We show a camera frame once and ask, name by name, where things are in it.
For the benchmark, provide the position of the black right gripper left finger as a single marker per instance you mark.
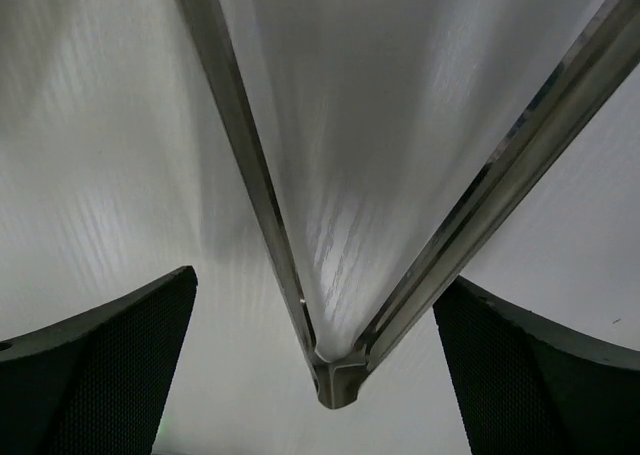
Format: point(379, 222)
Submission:
point(97, 382)

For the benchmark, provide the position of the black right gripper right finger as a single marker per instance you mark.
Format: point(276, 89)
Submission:
point(527, 385)

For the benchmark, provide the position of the metal tongs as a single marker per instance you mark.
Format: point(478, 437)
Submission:
point(593, 68)

